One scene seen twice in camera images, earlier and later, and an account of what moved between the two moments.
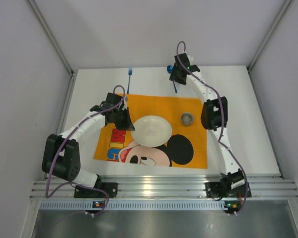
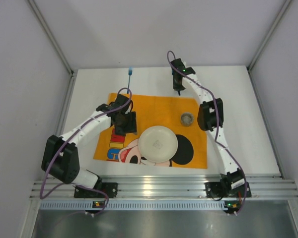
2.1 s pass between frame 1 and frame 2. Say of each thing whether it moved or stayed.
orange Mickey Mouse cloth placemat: stayed
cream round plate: moved
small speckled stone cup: stayed
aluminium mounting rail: stayed
